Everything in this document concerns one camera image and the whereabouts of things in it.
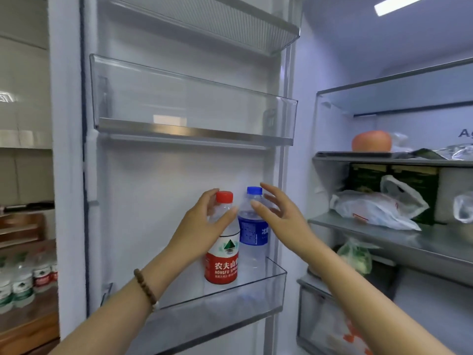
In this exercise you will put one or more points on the person's right hand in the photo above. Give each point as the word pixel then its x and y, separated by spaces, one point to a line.
pixel 292 227

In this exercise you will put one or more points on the person's left hand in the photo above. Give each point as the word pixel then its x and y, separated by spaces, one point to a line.
pixel 197 229

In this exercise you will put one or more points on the person's left thumb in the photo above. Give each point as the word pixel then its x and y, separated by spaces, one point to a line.
pixel 226 218

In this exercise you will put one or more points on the person's right thumb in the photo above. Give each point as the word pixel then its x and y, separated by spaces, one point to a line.
pixel 262 209

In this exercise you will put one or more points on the red cap water bottle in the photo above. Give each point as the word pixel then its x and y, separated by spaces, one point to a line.
pixel 221 260

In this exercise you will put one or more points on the person's left forearm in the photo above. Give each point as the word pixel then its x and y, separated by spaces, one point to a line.
pixel 122 310

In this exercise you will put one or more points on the person's right forearm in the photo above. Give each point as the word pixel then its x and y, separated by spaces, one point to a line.
pixel 362 303

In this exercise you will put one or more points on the blue cap water bottle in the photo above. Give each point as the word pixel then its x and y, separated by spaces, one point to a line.
pixel 253 236

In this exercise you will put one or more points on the clear door bin holding bottles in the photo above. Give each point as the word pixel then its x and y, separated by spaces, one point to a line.
pixel 229 303

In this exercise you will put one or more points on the white fridge door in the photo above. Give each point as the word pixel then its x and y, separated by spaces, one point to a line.
pixel 155 170

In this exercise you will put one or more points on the bag of green vegetables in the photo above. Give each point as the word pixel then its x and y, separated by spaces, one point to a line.
pixel 356 256

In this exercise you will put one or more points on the dark green box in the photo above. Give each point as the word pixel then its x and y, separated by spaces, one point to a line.
pixel 366 177
pixel 421 179

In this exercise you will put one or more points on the white plastic bag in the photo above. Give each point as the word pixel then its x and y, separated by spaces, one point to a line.
pixel 373 210

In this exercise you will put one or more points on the clear door bin metal trim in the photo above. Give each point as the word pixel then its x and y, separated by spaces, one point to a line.
pixel 192 107

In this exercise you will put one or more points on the glass fridge shelf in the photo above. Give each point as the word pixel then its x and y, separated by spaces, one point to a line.
pixel 369 157
pixel 399 96
pixel 414 243

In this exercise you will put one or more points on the clear fridge drawer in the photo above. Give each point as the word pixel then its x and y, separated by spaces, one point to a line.
pixel 317 321

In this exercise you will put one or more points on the orange red apple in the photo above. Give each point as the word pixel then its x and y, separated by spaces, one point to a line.
pixel 371 141

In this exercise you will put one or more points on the bag with orange contents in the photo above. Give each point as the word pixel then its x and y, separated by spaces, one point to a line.
pixel 342 338

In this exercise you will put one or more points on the dark flat packet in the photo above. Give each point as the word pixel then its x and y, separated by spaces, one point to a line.
pixel 428 154

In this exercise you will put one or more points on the ribbed clear door bin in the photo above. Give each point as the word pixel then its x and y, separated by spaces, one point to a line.
pixel 221 18

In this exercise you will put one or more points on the wooden rack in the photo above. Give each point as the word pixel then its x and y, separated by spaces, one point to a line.
pixel 20 229

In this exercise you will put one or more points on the crumpled clear plastic bag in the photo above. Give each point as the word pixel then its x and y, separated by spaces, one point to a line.
pixel 460 151

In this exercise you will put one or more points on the pack of water bottles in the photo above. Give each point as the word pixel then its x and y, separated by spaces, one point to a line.
pixel 22 280

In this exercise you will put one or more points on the wooden table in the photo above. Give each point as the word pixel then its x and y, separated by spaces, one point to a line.
pixel 29 329

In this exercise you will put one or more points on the fridge light strip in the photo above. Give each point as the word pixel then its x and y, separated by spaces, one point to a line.
pixel 401 5

